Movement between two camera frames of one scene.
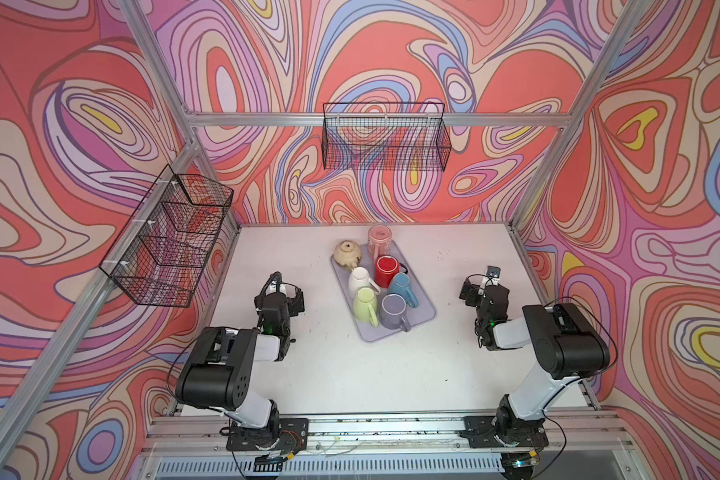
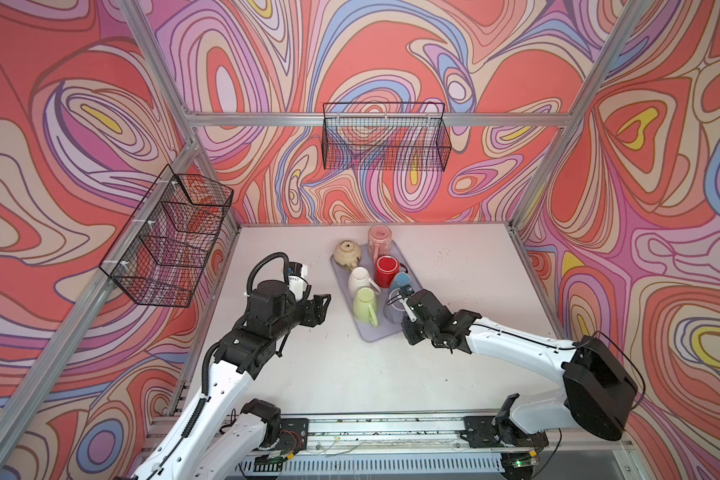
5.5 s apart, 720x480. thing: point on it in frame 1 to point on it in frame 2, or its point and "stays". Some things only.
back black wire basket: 389,136 stays
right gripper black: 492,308 to 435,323
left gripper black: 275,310 to 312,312
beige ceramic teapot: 347,253 stays
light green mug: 365,305 stays
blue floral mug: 401,284 stays
